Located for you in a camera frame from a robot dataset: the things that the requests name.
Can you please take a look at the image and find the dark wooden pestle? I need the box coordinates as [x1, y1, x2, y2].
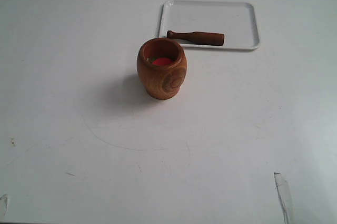
[166, 30, 225, 46]

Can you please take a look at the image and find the wooden mortar cup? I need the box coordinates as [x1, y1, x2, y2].
[137, 38, 187, 100]

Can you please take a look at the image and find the red object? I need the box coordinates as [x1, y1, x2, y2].
[152, 57, 174, 66]

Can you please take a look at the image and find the white rectangular tray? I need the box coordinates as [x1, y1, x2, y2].
[158, 0, 260, 51]

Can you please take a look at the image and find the clear tape strip right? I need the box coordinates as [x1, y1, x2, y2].
[274, 172, 295, 224]

